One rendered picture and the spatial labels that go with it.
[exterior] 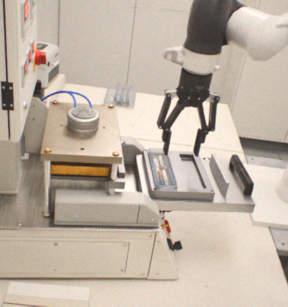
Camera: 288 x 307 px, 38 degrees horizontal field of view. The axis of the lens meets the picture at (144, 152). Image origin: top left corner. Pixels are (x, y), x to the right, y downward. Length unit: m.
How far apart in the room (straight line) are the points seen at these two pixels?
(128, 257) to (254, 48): 0.58
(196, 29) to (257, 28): 0.13
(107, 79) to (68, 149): 2.73
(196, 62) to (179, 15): 2.52
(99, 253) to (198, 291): 0.29
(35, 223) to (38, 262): 0.11
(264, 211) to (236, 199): 0.36
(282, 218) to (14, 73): 0.99
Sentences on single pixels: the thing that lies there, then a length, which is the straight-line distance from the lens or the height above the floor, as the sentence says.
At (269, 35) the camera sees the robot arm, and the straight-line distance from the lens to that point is 0.94.
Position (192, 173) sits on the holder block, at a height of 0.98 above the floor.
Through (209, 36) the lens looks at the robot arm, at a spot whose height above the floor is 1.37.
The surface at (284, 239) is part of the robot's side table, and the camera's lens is 1.42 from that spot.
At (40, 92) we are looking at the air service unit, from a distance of 1.28.
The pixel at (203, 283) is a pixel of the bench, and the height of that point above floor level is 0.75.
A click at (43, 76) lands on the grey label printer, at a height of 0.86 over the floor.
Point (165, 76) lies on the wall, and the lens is 3.62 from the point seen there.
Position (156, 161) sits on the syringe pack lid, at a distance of 1.14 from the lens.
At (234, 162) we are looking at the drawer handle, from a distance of 1.22.
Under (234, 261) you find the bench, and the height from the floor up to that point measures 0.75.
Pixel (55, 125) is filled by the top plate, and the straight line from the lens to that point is 1.04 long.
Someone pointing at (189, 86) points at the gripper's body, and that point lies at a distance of 0.99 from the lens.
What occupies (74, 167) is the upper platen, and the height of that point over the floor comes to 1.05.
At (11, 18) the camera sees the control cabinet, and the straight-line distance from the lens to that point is 0.80.
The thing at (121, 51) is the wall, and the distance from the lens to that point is 3.56.
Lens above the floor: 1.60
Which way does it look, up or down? 31 degrees down
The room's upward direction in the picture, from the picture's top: 8 degrees clockwise
